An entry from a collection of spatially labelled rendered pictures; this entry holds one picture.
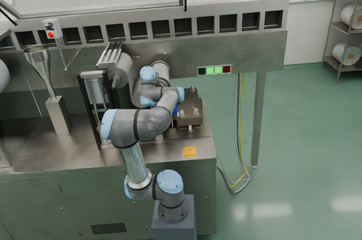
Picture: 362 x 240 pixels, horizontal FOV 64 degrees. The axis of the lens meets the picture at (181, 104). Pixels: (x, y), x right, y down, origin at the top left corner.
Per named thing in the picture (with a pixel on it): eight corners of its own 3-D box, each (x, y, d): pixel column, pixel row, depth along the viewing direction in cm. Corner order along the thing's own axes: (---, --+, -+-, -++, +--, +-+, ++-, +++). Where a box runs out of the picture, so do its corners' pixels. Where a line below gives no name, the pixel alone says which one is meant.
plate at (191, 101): (178, 126, 191) (177, 118, 188) (176, 96, 225) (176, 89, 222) (202, 124, 191) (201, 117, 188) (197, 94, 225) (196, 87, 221)
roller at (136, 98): (133, 108, 186) (130, 92, 180) (137, 89, 208) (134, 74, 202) (152, 106, 186) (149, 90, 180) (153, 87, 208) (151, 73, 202)
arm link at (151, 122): (166, 115, 98) (184, 80, 144) (135, 115, 100) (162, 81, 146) (168, 146, 102) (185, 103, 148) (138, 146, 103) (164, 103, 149)
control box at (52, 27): (46, 39, 161) (40, 21, 156) (53, 35, 167) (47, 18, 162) (56, 39, 160) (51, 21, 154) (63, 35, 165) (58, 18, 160)
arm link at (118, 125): (158, 205, 135) (134, 125, 99) (127, 203, 137) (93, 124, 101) (161, 183, 144) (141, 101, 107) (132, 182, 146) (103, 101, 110)
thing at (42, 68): (52, 138, 202) (22, 63, 172) (58, 126, 214) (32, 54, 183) (72, 136, 202) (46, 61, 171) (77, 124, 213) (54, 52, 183)
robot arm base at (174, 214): (188, 223, 136) (187, 210, 131) (157, 223, 137) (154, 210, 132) (189, 197, 149) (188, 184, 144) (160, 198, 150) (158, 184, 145)
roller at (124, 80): (107, 89, 179) (102, 69, 172) (113, 71, 201) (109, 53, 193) (129, 87, 179) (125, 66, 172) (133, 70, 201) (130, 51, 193)
